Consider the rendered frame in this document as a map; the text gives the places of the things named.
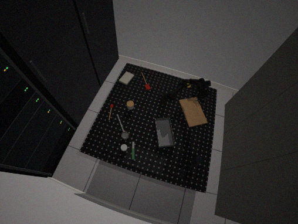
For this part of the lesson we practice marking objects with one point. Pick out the brown wooden board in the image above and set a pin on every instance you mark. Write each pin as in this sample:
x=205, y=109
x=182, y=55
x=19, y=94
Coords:
x=192, y=111

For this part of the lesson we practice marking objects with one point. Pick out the white cylindrical jar with wooden lid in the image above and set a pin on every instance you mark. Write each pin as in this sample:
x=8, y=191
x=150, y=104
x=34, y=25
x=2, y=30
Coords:
x=130, y=105

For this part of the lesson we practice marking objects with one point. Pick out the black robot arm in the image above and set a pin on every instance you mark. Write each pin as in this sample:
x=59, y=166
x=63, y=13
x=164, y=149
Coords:
x=200, y=82

